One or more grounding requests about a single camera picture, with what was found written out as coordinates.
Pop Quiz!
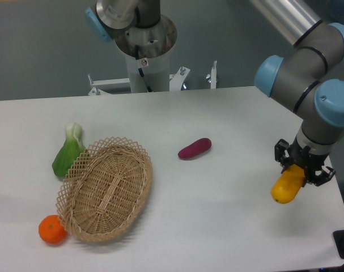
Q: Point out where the green bok choy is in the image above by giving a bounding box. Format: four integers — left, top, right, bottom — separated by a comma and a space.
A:
52, 122, 85, 177

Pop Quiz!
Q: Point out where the woven wicker basket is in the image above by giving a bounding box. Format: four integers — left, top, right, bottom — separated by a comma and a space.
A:
56, 137, 153, 242

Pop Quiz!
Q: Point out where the yellow mango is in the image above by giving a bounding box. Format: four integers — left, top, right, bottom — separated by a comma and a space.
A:
270, 165, 305, 204

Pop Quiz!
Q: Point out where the purple sweet potato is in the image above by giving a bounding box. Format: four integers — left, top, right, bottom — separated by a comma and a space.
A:
177, 138, 212, 160

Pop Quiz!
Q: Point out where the orange tangerine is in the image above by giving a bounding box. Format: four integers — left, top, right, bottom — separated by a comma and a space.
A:
38, 215, 67, 245

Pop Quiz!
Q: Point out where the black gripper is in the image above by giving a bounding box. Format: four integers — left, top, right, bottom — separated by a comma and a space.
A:
274, 139, 335, 188

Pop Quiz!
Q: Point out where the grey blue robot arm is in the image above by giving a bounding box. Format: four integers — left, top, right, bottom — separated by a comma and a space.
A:
84, 1, 344, 186

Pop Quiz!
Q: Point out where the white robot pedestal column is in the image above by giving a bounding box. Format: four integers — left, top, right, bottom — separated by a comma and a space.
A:
125, 53, 170, 93

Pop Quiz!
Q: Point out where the white base bracket frame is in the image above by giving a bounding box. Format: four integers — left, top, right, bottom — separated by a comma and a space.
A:
87, 59, 219, 96

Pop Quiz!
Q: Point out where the black cable on pedestal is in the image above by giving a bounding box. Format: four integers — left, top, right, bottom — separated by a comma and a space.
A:
134, 44, 154, 92

